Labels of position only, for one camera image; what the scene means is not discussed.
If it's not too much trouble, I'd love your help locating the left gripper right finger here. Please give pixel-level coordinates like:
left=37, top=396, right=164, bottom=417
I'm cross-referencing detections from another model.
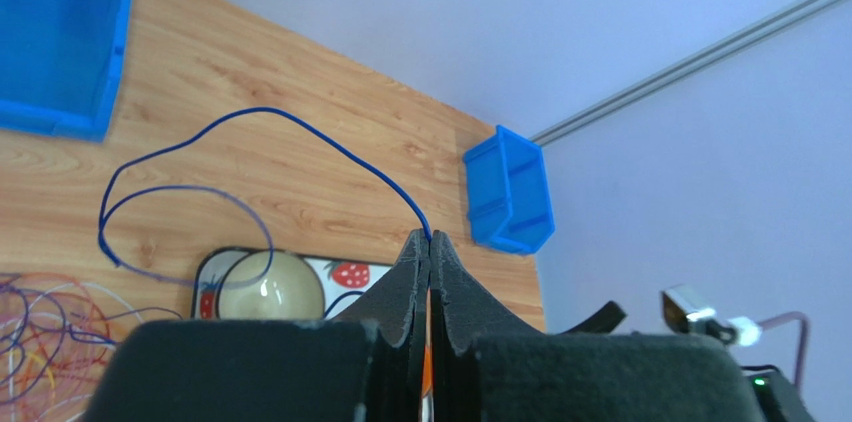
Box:
left=430, top=232, right=763, bottom=421

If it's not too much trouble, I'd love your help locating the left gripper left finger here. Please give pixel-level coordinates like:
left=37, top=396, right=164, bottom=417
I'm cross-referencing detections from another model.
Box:
left=83, top=230, right=430, bottom=421

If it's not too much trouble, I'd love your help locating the dark blue cable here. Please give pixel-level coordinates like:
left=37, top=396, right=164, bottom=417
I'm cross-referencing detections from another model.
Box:
left=97, top=106, right=434, bottom=319

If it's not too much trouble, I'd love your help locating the purple cable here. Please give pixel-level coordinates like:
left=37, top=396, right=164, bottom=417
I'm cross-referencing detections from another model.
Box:
left=0, top=273, right=184, bottom=409

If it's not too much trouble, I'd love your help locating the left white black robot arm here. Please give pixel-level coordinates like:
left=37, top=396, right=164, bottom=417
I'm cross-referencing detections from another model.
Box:
left=83, top=230, right=810, bottom=421

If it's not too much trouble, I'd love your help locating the orange translucent mug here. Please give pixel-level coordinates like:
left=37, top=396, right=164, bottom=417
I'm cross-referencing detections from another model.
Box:
left=420, top=290, right=433, bottom=422

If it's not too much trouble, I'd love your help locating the white strawberry tray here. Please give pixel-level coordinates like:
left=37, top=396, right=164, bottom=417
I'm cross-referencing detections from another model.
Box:
left=190, top=247, right=390, bottom=320

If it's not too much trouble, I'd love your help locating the grey ceramic bowl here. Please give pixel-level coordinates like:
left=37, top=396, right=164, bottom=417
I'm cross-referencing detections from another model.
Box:
left=216, top=251, right=325, bottom=320

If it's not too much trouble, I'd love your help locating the right blue plastic bin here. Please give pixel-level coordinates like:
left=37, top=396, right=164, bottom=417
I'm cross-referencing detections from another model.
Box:
left=463, top=125, right=555, bottom=255

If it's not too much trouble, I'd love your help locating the blue plastic bin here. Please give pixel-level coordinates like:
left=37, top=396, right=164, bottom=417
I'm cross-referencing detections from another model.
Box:
left=463, top=125, right=555, bottom=255
left=1, top=0, right=132, bottom=142

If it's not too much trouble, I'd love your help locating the left blue plastic bin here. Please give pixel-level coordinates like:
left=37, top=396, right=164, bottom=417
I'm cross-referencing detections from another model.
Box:
left=1, top=0, right=132, bottom=142

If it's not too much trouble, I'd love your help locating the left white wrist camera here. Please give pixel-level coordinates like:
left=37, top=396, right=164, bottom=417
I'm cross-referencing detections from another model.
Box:
left=660, top=284, right=763, bottom=347

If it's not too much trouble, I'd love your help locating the red cable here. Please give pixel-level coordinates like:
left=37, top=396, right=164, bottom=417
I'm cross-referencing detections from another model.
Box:
left=0, top=272, right=114, bottom=409

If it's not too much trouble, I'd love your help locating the left purple robot hose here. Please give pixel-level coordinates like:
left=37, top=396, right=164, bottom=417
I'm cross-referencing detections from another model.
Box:
left=757, top=311, right=811, bottom=396

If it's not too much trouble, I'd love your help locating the right aluminium frame post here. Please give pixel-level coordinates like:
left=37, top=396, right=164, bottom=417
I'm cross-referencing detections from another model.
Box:
left=531, top=0, right=848, bottom=147

